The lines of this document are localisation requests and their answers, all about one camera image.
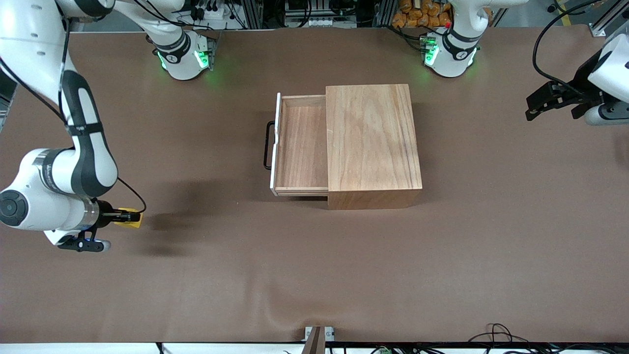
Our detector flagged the yellow block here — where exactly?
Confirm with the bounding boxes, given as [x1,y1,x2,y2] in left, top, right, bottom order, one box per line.
[118,208,143,230]

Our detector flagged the wooden drawer with white front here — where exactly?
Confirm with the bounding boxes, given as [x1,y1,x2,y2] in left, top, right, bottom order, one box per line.
[269,92,329,198]

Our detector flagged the wooden drawer cabinet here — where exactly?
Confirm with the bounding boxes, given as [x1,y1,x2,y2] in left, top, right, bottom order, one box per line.
[326,84,424,211]

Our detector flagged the orange toy pile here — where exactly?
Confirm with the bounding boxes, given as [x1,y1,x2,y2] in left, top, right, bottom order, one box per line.
[392,0,453,29]

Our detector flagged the brown table mat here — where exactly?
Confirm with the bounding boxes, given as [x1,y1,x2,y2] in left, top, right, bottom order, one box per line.
[0,25,629,345]

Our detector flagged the white power strip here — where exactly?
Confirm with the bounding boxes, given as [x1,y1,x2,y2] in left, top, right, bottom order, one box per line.
[189,0,231,21]

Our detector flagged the aluminium equipment rack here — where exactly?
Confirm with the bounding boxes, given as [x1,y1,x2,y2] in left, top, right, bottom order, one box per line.
[231,0,394,29]

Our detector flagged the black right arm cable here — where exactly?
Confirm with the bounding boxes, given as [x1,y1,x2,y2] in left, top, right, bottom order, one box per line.
[0,15,147,215]

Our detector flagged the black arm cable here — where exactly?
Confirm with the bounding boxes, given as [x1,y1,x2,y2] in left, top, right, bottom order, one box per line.
[532,0,603,97]
[0,15,147,215]

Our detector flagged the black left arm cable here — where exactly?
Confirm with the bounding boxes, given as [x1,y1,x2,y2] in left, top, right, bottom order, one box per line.
[532,0,603,97]

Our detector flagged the aluminium frame post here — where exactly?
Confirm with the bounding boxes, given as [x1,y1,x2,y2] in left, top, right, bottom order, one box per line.
[590,0,629,38]

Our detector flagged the metal table edge bracket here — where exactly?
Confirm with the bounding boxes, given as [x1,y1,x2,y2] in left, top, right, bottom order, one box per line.
[304,326,336,354]

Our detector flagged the black floor cables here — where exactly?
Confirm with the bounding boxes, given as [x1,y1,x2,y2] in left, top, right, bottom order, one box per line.
[467,323,629,354]

